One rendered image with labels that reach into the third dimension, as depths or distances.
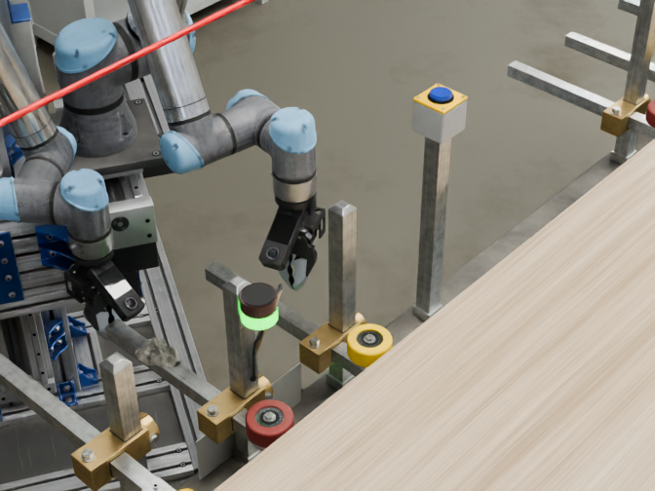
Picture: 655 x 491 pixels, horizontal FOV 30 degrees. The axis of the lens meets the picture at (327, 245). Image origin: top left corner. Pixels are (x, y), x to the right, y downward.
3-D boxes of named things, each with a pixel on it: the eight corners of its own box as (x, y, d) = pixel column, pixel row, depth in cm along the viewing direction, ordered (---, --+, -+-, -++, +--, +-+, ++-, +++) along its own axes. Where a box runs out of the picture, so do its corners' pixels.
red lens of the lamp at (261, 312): (232, 306, 194) (231, 295, 192) (258, 287, 197) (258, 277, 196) (258, 323, 190) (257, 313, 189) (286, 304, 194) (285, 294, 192)
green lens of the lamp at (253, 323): (232, 318, 195) (232, 308, 194) (259, 299, 199) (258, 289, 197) (259, 335, 192) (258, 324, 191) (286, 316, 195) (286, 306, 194)
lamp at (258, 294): (239, 390, 206) (231, 294, 192) (262, 372, 209) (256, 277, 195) (263, 407, 203) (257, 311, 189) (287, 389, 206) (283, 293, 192)
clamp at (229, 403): (198, 430, 210) (196, 409, 206) (253, 388, 217) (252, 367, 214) (220, 446, 207) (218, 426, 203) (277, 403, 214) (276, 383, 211)
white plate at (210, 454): (198, 478, 217) (194, 440, 210) (299, 399, 231) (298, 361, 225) (200, 480, 216) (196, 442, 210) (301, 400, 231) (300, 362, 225)
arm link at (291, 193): (305, 189, 205) (261, 177, 207) (306, 210, 208) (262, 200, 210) (323, 165, 210) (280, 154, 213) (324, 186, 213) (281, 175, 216)
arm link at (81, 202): (61, 163, 209) (110, 167, 209) (69, 213, 216) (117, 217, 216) (49, 191, 203) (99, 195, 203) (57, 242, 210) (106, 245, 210)
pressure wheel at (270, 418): (238, 462, 207) (234, 415, 200) (271, 435, 212) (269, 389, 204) (272, 487, 203) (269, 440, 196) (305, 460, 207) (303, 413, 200)
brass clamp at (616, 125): (597, 129, 281) (600, 110, 278) (629, 105, 289) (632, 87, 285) (620, 138, 278) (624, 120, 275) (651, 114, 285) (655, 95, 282)
